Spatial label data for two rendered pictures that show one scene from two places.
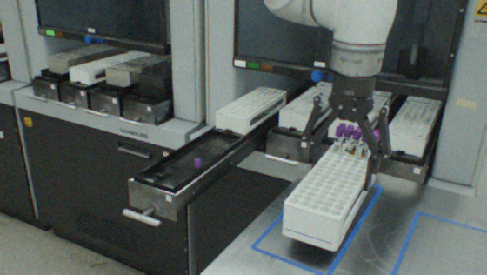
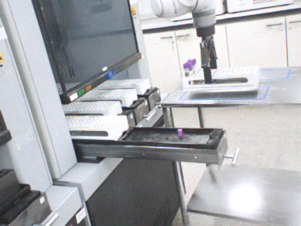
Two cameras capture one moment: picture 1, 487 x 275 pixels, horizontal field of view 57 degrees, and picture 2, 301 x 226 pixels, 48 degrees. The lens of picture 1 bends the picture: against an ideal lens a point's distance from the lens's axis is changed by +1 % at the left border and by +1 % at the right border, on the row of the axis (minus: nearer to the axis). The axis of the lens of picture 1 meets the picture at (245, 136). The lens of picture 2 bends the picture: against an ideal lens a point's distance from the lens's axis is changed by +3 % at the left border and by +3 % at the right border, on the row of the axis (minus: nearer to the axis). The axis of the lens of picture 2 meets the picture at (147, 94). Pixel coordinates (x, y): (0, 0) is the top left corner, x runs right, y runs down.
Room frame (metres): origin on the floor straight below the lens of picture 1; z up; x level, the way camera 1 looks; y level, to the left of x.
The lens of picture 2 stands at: (1.08, 1.15, 1.30)
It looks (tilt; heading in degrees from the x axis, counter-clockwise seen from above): 18 degrees down; 270
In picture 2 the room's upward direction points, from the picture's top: 11 degrees counter-clockwise
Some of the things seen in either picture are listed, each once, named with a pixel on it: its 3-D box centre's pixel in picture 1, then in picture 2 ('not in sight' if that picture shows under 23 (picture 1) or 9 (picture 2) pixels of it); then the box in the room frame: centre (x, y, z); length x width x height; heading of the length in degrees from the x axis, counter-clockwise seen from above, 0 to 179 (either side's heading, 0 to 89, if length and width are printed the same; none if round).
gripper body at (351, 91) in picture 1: (351, 96); (206, 37); (0.79, -0.19, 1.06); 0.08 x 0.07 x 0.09; 63
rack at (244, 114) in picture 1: (253, 110); (87, 128); (1.31, -0.02, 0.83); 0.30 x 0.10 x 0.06; 152
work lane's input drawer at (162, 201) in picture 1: (223, 146); (133, 142); (1.15, 0.06, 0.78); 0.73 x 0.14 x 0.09; 152
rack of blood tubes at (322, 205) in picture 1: (335, 188); (219, 79); (0.76, -0.18, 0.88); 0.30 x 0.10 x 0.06; 153
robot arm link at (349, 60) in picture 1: (356, 57); (203, 19); (0.79, -0.20, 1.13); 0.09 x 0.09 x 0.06
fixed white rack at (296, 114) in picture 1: (311, 109); (86, 112); (1.34, -0.21, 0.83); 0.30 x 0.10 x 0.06; 152
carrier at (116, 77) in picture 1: (119, 77); not in sight; (1.58, 0.46, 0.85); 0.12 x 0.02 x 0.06; 63
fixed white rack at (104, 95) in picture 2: (359, 117); (105, 99); (1.27, -0.34, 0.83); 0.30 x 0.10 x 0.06; 152
